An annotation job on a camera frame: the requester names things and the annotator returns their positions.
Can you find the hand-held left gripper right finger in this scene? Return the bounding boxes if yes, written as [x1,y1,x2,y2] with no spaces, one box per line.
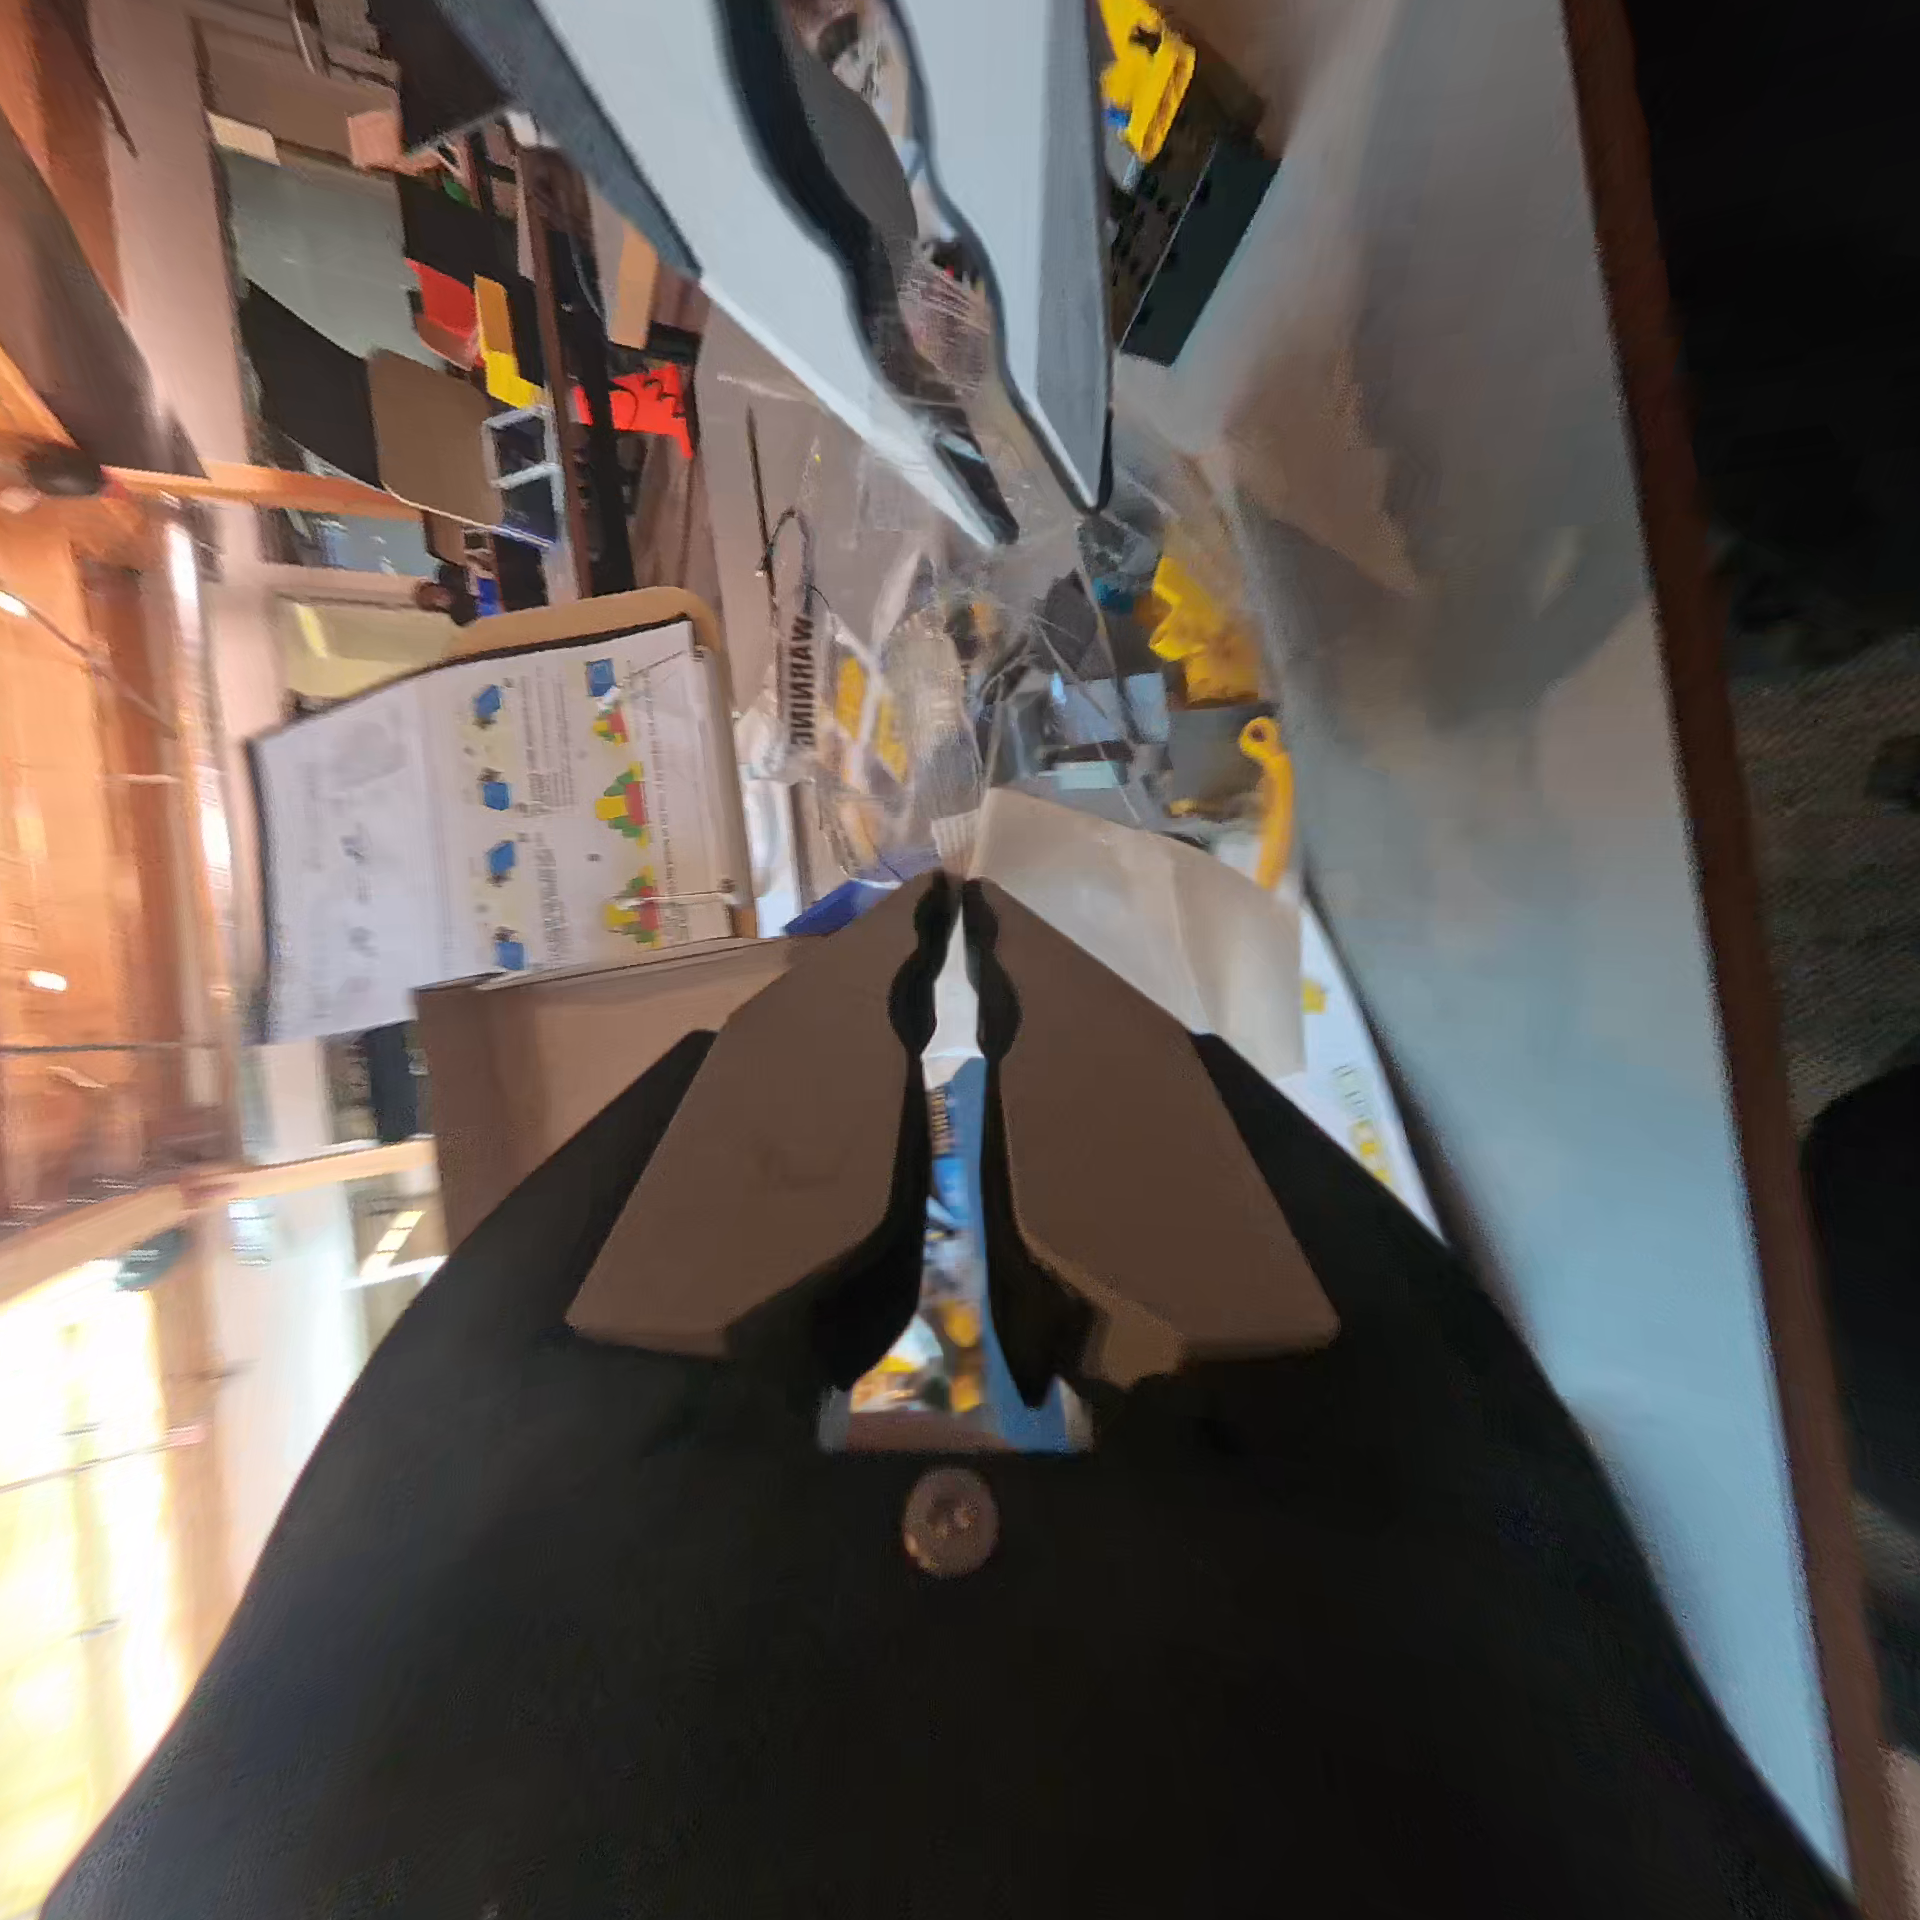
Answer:
[958,878,1344,1404]

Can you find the clear bag yellow arc parts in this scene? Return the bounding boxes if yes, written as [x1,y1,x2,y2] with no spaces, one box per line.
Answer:
[743,226,1314,1073]

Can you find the blue cardboard kit box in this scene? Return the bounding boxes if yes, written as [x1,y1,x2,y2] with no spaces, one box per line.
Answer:
[412,878,1096,1449]

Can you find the wooden document stand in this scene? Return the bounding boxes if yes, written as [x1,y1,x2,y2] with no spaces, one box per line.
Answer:
[247,591,768,1052]

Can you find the grey desk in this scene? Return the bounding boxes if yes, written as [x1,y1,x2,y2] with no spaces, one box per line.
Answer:
[690,0,1861,1877]

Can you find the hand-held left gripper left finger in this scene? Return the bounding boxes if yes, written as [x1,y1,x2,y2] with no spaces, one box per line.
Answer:
[563,871,958,1388]

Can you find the yellow black brick assembly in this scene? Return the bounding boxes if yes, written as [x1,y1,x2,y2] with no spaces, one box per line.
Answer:
[1094,0,1284,370]

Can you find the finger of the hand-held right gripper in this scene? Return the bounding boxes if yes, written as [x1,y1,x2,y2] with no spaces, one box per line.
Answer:
[531,0,1025,549]
[877,0,1119,512]

